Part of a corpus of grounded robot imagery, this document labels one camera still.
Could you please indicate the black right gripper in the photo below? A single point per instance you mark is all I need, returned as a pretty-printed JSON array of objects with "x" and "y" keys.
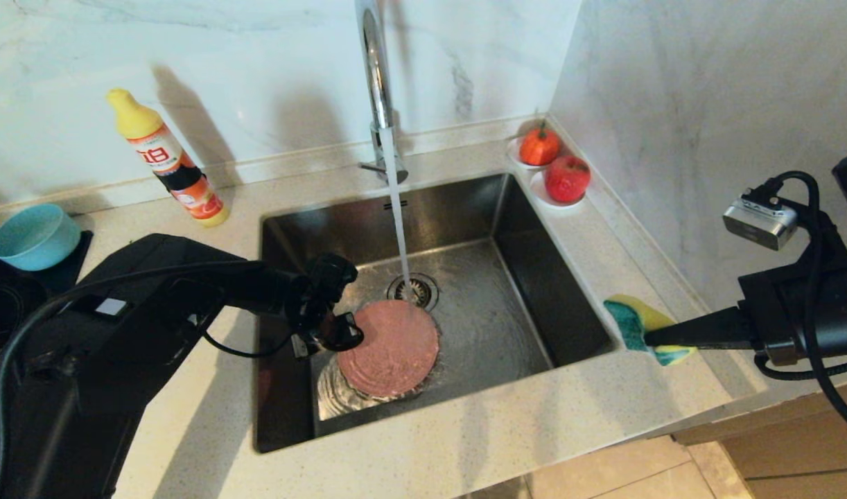
[{"x": 777, "y": 315}]

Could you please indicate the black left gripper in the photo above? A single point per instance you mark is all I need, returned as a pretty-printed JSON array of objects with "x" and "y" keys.
[{"x": 319, "y": 326}]

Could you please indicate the pink plate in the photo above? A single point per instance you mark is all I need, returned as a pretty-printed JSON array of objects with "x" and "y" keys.
[{"x": 389, "y": 346}]

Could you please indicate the yellow green sponge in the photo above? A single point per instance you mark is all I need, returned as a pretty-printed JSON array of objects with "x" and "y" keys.
[{"x": 631, "y": 329}]

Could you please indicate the orange detergent bottle yellow cap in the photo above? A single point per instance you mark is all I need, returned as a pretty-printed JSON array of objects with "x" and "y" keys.
[{"x": 163, "y": 156}]

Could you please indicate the chrome faucet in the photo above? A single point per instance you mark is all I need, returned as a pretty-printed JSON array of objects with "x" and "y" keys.
[{"x": 376, "y": 76}]

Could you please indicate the blue bowl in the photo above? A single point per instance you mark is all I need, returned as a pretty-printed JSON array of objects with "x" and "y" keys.
[{"x": 35, "y": 239}]

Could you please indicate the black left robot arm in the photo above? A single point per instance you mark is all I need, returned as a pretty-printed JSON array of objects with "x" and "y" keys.
[{"x": 118, "y": 339}]

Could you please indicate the metal sink drain strainer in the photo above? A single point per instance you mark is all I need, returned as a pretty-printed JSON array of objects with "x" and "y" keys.
[{"x": 423, "y": 287}]

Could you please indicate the stainless steel sink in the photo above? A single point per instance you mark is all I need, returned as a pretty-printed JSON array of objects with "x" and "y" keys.
[{"x": 500, "y": 333}]

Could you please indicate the clear water stream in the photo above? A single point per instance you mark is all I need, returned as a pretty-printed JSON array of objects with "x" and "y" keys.
[{"x": 398, "y": 215}]

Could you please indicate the brown wooden cabinet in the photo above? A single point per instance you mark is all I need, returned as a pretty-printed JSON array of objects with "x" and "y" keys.
[{"x": 798, "y": 443}]

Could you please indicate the red toy apple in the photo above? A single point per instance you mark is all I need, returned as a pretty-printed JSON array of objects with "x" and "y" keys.
[{"x": 568, "y": 179}]

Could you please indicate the small white dish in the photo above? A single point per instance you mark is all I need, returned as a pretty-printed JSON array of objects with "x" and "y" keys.
[
  {"x": 545, "y": 197},
  {"x": 512, "y": 151}
]

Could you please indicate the orange toy persimmon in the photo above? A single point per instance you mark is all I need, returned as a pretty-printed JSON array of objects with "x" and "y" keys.
[{"x": 538, "y": 147}]

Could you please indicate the black induction cooktop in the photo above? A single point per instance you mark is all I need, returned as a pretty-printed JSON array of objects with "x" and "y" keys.
[{"x": 7, "y": 291}]

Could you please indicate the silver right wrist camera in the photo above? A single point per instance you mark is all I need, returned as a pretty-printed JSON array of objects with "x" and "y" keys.
[{"x": 760, "y": 222}]

